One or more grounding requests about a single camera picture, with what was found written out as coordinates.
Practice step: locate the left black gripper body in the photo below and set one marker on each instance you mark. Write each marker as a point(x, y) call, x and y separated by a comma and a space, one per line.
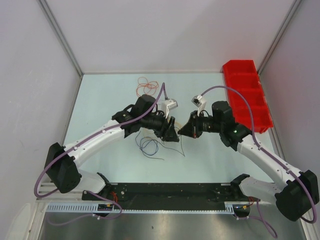
point(157, 123)

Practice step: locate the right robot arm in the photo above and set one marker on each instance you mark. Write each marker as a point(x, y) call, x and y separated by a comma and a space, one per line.
point(294, 192)

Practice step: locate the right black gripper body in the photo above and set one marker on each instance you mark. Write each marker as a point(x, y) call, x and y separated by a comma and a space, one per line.
point(205, 124)

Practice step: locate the red compartment bin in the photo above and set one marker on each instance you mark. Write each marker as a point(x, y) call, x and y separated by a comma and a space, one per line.
point(242, 76)

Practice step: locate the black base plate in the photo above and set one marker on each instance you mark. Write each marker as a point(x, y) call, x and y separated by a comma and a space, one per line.
point(175, 196)

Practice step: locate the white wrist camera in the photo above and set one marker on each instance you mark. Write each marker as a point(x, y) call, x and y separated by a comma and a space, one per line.
point(167, 105)
point(200, 103)

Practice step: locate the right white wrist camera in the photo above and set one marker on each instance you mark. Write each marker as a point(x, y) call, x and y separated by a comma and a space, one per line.
point(200, 103)

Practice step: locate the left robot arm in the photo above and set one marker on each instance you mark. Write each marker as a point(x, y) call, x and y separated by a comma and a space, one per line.
point(63, 163)

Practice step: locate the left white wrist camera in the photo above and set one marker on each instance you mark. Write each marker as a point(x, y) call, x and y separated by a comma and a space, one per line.
point(167, 105)

